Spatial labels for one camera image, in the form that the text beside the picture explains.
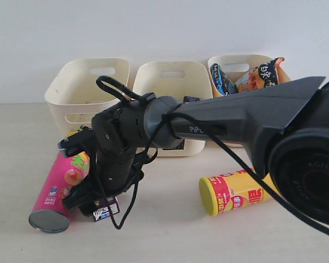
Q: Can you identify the purple small carton box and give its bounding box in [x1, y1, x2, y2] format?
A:
[92, 197, 120, 222]

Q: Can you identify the cream middle plastic bin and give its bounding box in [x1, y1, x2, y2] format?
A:
[133, 61, 213, 157]

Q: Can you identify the blue white milk carton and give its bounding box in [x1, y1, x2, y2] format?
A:
[183, 96, 200, 104]

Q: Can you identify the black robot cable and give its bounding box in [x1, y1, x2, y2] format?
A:
[94, 75, 329, 242]

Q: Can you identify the cream right plastic bin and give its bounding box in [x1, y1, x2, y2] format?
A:
[208, 54, 299, 148]

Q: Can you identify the pink Lays chips can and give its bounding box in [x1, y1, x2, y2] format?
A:
[28, 152, 89, 233]

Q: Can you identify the yellow Lays chips can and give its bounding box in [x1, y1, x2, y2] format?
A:
[198, 170, 272, 216]

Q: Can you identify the orange noodle packet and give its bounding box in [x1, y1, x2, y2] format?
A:
[234, 57, 285, 93]

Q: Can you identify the cream left plastic bin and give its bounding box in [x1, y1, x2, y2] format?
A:
[44, 58, 130, 138]

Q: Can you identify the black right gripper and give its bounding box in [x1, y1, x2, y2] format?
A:
[58, 111, 144, 216]

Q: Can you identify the cream plastic bin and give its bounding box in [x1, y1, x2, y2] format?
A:
[44, 58, 130, 138]
[133, 61, 213, 157]
[208, 54, 299, 148]

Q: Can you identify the blue snack bag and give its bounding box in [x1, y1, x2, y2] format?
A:
[210, 63, 239, 96]

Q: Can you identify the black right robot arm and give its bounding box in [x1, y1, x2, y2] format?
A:
[59, 76, 329, 225]

